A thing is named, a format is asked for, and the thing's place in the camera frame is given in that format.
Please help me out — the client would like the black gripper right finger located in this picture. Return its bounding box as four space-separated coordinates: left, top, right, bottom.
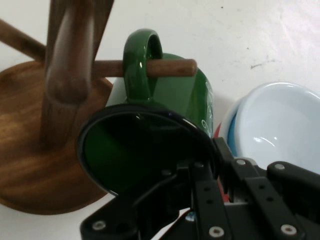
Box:
212 136 320 240

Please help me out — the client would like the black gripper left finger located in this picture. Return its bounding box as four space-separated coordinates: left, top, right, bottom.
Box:
79 159 236 240

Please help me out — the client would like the green enamel mug white print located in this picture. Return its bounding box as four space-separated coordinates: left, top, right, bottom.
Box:
76 28 216 198

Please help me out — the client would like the white bowl blue outside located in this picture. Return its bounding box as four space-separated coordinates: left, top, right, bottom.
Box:
226 81 320 176

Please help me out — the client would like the white bowl red outside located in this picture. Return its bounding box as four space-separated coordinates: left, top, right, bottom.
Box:
212 94 248 203

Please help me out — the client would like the brown wooden mug tree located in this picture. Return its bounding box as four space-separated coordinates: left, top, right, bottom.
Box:
0 0 198 216

